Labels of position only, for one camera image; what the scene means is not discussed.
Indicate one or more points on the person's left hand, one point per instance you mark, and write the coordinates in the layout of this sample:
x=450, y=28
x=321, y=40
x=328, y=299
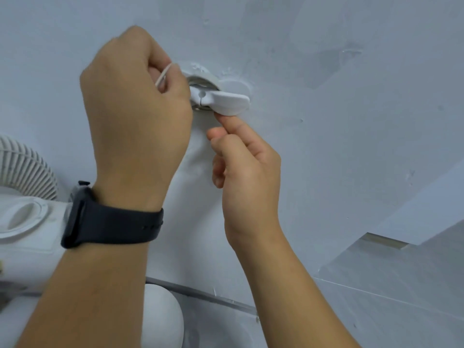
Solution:
x=134, y=123

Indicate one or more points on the white fan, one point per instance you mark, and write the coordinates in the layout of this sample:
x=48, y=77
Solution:
x=29, y=228

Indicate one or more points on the person's right forearm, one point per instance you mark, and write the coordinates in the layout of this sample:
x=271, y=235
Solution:
x=301, y=300

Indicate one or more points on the person's left forearm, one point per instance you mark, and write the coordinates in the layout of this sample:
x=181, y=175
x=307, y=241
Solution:
x=87, y=297

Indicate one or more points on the black wristband watch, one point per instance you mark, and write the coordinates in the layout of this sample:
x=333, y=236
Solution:
x=108, y=222

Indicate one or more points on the person's right hand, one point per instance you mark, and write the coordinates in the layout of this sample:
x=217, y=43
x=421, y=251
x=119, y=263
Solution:
x=250, y=184

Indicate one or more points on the clear tape strip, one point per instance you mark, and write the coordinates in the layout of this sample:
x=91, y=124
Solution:
x=333, y=65

